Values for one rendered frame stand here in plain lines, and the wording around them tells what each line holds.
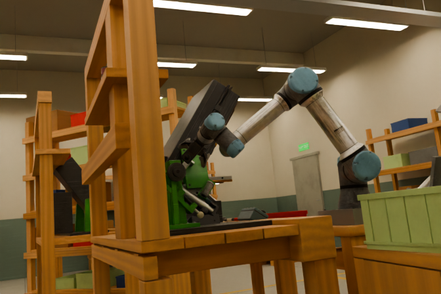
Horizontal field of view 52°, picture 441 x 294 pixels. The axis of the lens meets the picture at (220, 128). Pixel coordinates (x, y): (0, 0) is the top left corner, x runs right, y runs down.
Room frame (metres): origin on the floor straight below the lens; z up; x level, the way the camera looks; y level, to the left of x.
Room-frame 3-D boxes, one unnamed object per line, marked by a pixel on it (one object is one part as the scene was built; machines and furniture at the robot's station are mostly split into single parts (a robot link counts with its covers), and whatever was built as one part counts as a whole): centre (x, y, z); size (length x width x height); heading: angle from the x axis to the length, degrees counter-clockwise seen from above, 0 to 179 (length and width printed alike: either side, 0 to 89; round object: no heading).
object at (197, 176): (2.20, 0.15, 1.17); 0.13 x 0.12 x 0.20; 22
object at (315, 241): (2.36, -0.02, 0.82); 1.50 x 0.14 x 0.15; 22
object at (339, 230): (1.99, -0.55, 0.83); 0.32 x 0.32 x 0.04; 20
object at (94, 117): (2.15, 0.48, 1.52); 0.90 x 0.25 x 0.04; 22
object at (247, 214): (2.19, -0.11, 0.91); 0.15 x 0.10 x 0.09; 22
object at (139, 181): (2.14, 0.51, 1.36); 1.49 x 0.09 x 0.97; 22
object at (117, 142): (2.11, 0.58, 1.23); 1.30 x 0.05 x 0.09; 22
